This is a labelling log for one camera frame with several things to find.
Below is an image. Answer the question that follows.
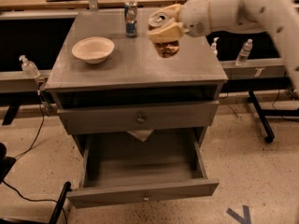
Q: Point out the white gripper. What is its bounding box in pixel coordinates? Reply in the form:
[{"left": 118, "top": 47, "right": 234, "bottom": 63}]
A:
[{"left": 148, "top": 0, "right": 211, "bottom": 43}]

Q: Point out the grey open middle drawer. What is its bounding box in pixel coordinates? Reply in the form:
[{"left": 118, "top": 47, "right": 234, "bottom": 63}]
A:
[{"left": 67, "top": 129, "right": 219, "bottom": 208}]

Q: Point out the grey drawer cabinet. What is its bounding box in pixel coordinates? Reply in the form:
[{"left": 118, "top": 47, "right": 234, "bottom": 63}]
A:
[{"left": 46, "top": 8, "right": 227, "bottom": 138}]

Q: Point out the hand sanitizer bottle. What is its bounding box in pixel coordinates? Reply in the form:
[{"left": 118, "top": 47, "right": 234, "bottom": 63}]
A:
[
  {"left": 211, "top": 37, "right": 219, "bottom": 56},
  {"left": 19, "top": 55, "right": 41, "bottom": 78}
]

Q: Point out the black floor cable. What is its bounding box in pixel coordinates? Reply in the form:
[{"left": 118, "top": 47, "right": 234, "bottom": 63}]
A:
[{"left": 0, "top": 103, "right": 69, "bottom": 224}]

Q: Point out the blue silver soda can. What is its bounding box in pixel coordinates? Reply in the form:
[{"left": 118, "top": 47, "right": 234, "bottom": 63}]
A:
[{"left": 124, "top": 1, "right": 137, "bottom": 38}]

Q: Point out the grey upper drawer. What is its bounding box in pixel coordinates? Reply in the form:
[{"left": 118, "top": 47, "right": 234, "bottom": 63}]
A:
[{"left": 58, "top": 101, "right": 219, "bottom": 134}]

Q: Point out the white paper sheet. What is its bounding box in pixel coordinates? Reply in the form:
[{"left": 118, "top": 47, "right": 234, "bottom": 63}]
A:
[{"left": 128, "top": 130, "right": 152, "bottom": 142}]

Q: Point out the left hand sanitizer bottle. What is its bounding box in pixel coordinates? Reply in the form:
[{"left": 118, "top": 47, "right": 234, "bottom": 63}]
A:
[{"left": 19, "top": 55, "right": 41, "bottom": 78}]

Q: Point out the black chair leg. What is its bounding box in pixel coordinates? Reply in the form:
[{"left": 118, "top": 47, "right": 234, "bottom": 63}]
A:
[{"left": 49, "top": 181, "right": 71, "bottom": 224}]

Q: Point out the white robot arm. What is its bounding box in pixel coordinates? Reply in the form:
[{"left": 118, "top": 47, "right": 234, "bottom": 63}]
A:
[{"left": 148, "top": 0, "right": 299, "bottom": 89}]

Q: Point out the black table leg with caster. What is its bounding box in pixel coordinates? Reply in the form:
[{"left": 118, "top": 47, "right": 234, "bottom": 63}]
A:
[{"left": 248, "top": 91, "right": 299, "bottom": 144}]

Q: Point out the orange soda can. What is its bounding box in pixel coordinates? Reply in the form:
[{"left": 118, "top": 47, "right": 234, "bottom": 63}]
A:
[{"left": 149, "top": 18, "right": 179, "bottom": 58}]

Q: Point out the right hand sanitizer bottle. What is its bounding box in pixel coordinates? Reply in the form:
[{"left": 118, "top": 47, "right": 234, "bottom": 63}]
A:
[{"left": 211, "top": 37, "right": 219, "bottom": 56}]

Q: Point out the white paper bowl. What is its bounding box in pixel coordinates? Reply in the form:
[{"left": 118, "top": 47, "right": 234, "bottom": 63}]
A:
[{"left": 72, "top": 37, "right": 115, "bottom": 64}]

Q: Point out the clear water bottle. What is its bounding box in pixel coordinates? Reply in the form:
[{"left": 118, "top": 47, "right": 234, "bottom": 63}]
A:
[{"left": 235, "top": 39, "right": 253, "bottom": 66}]

